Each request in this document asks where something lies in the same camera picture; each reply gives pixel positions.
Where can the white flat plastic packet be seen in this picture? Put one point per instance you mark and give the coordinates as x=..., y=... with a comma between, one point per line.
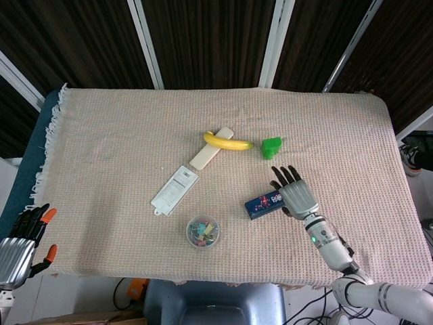
x=174, y=189

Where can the blue glasses case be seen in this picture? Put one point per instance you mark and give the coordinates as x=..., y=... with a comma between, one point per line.
x=262, y=204

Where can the beige waffle weave cloth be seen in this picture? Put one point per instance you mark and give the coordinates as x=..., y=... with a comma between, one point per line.
x=118, y=135

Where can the yellow binder clip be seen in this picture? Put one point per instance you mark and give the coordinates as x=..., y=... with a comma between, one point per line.
x=209, y=230

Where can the blue binder clip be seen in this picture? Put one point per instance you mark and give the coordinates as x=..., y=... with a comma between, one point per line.
x=198, y=232

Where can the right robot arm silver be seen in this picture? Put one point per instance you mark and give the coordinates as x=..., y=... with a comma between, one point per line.
x=333, y=250

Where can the clear jar of binder clips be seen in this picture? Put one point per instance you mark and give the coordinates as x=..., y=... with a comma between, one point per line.
x=203, y=232

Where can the dark slatted partition panel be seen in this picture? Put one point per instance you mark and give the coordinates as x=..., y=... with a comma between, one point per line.
x=321, y=40
x=399, y=57
x=67, y=40
x=213, y=40

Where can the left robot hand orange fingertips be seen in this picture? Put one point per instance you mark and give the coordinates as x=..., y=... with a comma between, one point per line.
x=13, y=257

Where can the black and white sneaker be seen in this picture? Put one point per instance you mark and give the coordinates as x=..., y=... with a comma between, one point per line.
x=411, y=159

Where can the beige rectangular pencil case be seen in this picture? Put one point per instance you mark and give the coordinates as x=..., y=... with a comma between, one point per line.
x=204, y=157

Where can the orange device on floor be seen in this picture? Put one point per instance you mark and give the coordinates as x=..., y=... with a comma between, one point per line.
x=137, y=289

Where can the green plastic block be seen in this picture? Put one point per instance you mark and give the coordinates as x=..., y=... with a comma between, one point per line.
x=270, y=147

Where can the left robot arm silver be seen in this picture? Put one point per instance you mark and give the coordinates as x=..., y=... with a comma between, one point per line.
x=6, y=296

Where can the right robot hand grey black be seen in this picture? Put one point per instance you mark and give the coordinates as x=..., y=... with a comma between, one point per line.
x=299, y=198

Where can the grey blue chair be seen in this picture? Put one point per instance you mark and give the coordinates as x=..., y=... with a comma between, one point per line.
x=213, y=301

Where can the white partition frame post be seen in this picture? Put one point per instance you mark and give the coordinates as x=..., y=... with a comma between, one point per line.
x=20, y=81
x=147, y=44
x=275, y=44
x=352, y=47

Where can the yellow banana shaped case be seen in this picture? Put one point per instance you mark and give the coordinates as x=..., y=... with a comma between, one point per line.
x=230, y=144

